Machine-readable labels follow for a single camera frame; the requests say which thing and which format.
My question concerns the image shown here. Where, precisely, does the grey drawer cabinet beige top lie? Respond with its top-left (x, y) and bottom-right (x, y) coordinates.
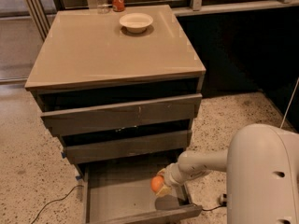
top-left (24, 5), bottom-right (207, 173)

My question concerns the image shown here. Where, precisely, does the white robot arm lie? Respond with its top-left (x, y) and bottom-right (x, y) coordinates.
top-left (151, 124), bottom-right (299, 224)

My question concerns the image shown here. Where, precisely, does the grey middle drawer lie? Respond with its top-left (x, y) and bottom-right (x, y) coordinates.
top-left (64, 130), bottom-right (192, 164)

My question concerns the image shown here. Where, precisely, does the black cables right floor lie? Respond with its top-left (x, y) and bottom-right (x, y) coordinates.
top-left (201, 203), bottom-right (228, 213)

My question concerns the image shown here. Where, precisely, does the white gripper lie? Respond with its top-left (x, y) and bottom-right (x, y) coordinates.
top-left (156, 163), bottom-right (187, 197)

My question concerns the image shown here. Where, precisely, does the grey top drawer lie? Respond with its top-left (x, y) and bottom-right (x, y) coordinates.
top-left (41, 93), bottom-right (202, 136)

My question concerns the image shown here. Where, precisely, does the black white power strip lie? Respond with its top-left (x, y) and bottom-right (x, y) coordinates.
top-left (219, 194), bottom-right (227, 206)

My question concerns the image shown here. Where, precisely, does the white paper bowl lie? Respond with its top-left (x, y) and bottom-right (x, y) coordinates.
top-left (120, 13), bottom-right (153, 34)

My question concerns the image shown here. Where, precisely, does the orange fruit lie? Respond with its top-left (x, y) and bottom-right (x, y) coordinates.
top-left (150, 175), bottom-right (164, 193)

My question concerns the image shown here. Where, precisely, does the black cable left floor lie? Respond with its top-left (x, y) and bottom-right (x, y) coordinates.
top-left (30, 184), bottom-right (84, 224)

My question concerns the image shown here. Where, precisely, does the grey open bottom drawer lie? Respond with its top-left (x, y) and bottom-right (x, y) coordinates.
top-left (83, 150), bottom-right (202, 224)

